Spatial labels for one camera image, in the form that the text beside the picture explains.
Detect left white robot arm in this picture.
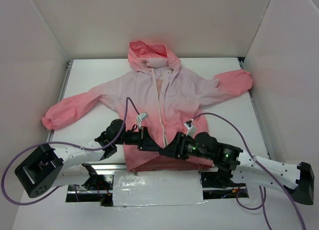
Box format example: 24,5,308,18
14,119,161,198

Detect pink gradient hooded jacket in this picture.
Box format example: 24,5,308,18
41,40,254,172

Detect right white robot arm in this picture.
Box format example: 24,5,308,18
159,132,315,205

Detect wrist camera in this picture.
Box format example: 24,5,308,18
184,119,194,131
137,112,149,122

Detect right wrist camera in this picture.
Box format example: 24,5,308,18
184,119,194,131

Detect white foil-taped panel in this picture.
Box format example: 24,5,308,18
113,170,205,207

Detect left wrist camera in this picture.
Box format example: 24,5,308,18
137,112,149,122

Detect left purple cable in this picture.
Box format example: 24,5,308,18
1,97,142,206

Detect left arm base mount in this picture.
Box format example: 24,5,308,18
67,164,113,206

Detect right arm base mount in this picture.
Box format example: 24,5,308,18
200,168,249,200

